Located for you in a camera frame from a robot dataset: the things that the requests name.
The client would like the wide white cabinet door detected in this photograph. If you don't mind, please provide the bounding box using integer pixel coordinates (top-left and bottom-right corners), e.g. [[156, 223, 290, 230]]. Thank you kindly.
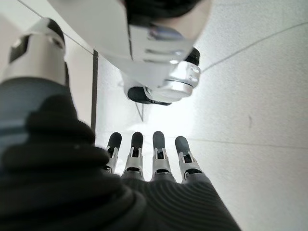
[[0, 0, 95, 132]]

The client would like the thin grey floor cable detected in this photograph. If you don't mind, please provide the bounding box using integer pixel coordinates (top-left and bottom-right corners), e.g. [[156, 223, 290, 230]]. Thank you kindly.
[[200, 21, 308, 73]]

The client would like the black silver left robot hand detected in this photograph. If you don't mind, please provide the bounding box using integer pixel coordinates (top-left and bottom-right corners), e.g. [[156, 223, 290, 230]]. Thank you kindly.
[[0, 18, 241, 231]]

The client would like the narrow white cabinet door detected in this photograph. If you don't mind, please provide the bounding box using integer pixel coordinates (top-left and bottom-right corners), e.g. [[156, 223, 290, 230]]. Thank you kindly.
[[18, 0, 99, 52]]

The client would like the white left robot leg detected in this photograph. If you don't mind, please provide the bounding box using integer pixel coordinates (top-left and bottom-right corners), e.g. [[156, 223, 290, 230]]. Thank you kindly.
[[47, 0, 211, 106]]

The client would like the dark cabinet toe kick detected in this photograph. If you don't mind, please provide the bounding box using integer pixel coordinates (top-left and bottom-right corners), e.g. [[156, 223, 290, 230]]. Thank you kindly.
[[90, 49, 100, 132]]

